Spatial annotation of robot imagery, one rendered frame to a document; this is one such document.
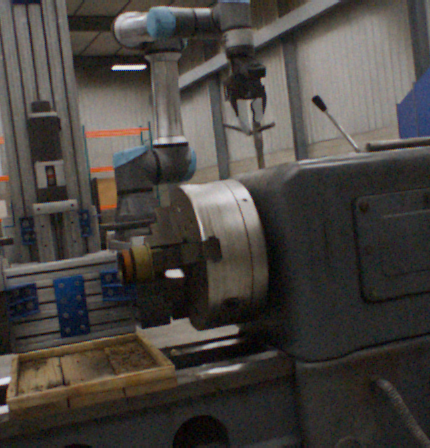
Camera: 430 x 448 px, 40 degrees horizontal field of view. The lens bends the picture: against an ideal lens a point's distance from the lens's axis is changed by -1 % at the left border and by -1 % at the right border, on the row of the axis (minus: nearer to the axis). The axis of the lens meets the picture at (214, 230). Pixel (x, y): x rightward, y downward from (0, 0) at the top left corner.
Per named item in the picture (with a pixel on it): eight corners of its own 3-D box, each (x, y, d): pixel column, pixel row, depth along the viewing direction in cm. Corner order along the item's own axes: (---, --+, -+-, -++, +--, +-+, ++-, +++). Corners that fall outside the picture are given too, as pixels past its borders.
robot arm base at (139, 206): (111, 223, 195) (107, 193, 194) (156, 217, 200) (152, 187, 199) (119, 223, 180) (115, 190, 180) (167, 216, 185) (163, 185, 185)
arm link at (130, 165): (111, 192, 192) (105, 150, 192) (150, 188, 198) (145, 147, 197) (122, 190, 181) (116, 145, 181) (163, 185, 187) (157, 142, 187)
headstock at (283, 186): (417, 288, 176) (403, 156, 174) (550, 310, 130) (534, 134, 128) (228, 324, 159) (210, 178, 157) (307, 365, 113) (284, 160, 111)
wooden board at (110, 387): (143, 347, 144) (141, 331, 144) (178, 386, 110) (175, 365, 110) (14, 371, 136) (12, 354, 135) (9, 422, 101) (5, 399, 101)
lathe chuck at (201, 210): (210, 305, 148) (198, 178, 144) (258, 342, 119) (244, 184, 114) (175, 311, 146) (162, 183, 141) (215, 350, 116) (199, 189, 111)
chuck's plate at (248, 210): (224, 302, 149) (212, 177, 145) (274, 338, 120) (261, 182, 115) (210, 305, 148) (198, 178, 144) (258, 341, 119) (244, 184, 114)
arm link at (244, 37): (257, 28, 144) (225, 29, 141) (259, 47, 144) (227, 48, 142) (246, 37, 151) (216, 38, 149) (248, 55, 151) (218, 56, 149)
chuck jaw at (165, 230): (194, 252, 133) (181, 211, 140) (197, 238, 129) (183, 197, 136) (145, 259, 130) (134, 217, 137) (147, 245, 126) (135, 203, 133)
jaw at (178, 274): (203, 274, 128) (204, 322, 133) (196, 264, 133) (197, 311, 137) (153, 282, 125) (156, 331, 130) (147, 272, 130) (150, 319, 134)
